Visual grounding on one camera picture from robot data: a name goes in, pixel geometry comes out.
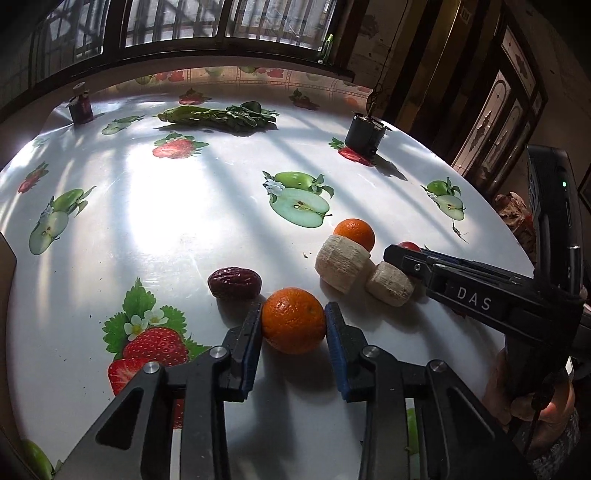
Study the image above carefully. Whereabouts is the person's right hand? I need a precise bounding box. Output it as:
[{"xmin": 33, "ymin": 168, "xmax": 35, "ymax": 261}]
[{"xmin": 482, "ymin": 346, "xmax": 578, "ymax": 425}]

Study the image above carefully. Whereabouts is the large red date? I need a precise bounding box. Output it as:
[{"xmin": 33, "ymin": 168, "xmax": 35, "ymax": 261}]
[{"xmin": 207, "ymin": 267, "xmax": 262, "ymax": 300}]

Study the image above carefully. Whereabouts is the patterned brown cloth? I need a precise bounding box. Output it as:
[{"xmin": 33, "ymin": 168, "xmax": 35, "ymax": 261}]
[{"xmin": 492, "ymin": 193, "xmax": 537, "ymax": 261}]

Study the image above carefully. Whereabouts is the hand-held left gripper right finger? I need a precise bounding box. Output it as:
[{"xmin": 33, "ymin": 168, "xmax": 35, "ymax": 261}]
[{"xmin": 324, "ymin": 302, "xmax": 522, "ymax": 480}]

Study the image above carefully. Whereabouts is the dark framed window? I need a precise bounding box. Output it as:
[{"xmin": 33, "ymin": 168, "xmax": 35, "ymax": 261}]
[{"xmin": 0, "ymin": 0, "xmax": 356, "ymax": 121}]

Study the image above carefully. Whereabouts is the hanging dark cord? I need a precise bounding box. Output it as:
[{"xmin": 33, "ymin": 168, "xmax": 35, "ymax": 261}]
[{"xmin": 366, "ymin": 18, "xmax": 402, "ymax": 116}]

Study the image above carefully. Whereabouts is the person's right forearm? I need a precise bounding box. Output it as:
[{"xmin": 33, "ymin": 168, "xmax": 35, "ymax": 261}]
[{"xmin": 508, "ymin": 411, "xmax": 583, "ymax": 469}]

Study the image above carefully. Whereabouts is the peeled sugarcane piece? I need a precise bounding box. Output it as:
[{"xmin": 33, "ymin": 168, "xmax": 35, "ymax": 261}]
[
  {"xmin": 366, "ymin": 261, "xmax": 416, "ymax": 307},
  {"xmin": 315, "ymin": 234, "xmax": 371, "ymax": 295}
]

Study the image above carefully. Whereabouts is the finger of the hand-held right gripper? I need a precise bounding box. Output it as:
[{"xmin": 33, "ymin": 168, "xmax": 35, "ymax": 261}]
[
  {"xmin": 420, "ymin": 248, "xmax": 534, "ymax": 283},
  {"xmin": 383, "ymin": 244, "xmax": 435, "ymax": 283}
]

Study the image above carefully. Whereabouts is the black can with stick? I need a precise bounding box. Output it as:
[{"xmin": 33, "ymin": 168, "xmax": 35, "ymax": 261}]
[{"xmin": 345, "ymin": 92, "xmax": 391, "ymax": 155}]

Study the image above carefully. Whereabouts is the green leafy vegetable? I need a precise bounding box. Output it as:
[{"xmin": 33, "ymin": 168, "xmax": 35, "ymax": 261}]
[{"xmin": 154, "ymin": 100, "xmax": 279, "ymax": 134}]

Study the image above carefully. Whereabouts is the wooden door with patterned glass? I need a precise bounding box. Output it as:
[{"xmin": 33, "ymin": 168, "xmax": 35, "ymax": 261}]
[{"xmin": 450, "ymin": 18, "xmax": 550, "ymax": 185}]

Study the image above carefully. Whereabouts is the white printed tablecloth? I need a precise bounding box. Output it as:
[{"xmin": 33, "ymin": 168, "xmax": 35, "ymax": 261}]
[{"xmin": 0, "ymin": 65, "xmax": 536, "ymax": 480}]

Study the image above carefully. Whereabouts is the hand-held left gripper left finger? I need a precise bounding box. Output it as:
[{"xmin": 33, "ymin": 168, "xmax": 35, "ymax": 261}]
[{"xmin": 55, "ymin": 302, "xmax": 264, "ymax": 480}]

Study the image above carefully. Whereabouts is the orange mandarin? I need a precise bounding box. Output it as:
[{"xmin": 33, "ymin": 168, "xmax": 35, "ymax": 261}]
[
  {"xmin": 333, "ymin": 219, "xmax": 376, "ymax": 254},
  {"xmin": 261, "ymin": 287, "xmax": 327, "ymax": 355}
]

